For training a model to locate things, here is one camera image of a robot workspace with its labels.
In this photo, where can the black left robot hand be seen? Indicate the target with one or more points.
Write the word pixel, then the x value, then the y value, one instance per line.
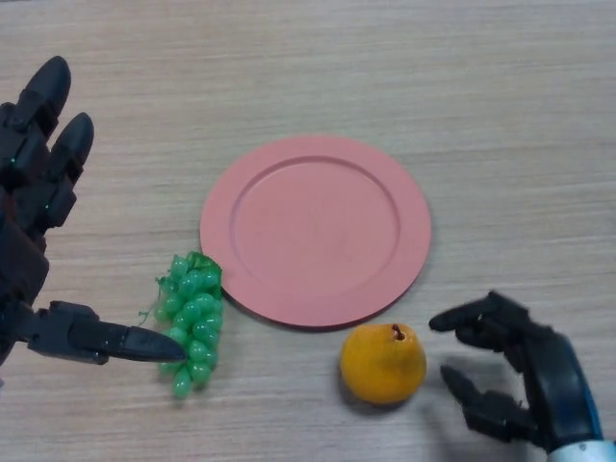
pixel 21 264

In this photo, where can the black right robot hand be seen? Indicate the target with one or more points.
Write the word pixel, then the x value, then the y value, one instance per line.
pixel 553 380

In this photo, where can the pink round plate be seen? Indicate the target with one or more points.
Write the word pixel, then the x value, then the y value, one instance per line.
pixel 315 231

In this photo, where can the yellow pear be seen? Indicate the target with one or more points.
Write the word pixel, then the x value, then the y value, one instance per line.
pixel 380 370

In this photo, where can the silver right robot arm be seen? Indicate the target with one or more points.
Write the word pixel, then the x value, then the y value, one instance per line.
pixel 582 452

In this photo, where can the green grape bunch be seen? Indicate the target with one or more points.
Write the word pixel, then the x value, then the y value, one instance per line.
pixel 197 313

